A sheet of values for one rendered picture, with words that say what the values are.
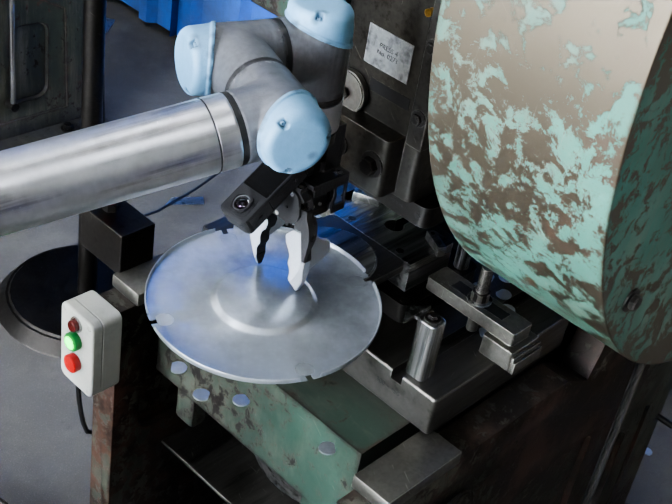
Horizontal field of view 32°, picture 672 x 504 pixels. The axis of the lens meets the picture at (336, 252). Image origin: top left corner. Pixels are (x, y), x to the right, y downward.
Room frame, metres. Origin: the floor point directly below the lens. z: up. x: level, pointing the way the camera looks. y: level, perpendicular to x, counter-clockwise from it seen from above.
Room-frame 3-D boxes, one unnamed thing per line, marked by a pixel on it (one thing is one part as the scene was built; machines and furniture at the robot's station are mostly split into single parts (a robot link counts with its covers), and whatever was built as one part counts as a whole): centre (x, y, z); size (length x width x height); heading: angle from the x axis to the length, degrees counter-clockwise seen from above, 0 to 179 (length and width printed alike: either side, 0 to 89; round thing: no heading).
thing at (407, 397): (1.34, -0.07, 0.68); 0.45 x 0.30 x 0.06; 51
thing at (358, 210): (1.33, -0.07, 0.76); 0.15 x 0.09 x 0.05; 51
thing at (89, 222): (1.35, 0.31, 0.62); 0.10 x 0.06 x 0.20; 51
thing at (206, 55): (1.10, 0.14, 1.10); 0.11 x 0.11 x 0.08; 32
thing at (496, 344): (1.23, -0.20, 0.76); 0.17 x 0.06 x 0.10; 51
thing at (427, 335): (1.13, -0.13, 0.75); 0.03 x 0.03 x 0.10; 51
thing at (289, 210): (1.18, 0.05, 0.94); 0.09 x 0.08 x 0.12; 141
